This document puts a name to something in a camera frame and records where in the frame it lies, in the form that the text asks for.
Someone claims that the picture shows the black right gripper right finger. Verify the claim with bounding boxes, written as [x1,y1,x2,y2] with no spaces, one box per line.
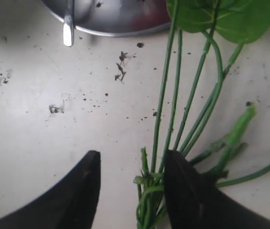
[163,150,270,229]

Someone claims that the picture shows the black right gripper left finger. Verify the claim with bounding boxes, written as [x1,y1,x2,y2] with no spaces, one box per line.
[0,150,101,229]

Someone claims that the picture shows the steel spoon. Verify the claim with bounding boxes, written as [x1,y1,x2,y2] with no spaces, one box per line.
[63,0,74,47]

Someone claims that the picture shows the artificial red anthurium plant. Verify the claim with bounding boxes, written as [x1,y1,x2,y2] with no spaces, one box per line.
[133,0,270,229]

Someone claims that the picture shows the round steel plate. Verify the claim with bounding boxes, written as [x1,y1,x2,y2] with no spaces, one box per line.
[39,0,173,38]

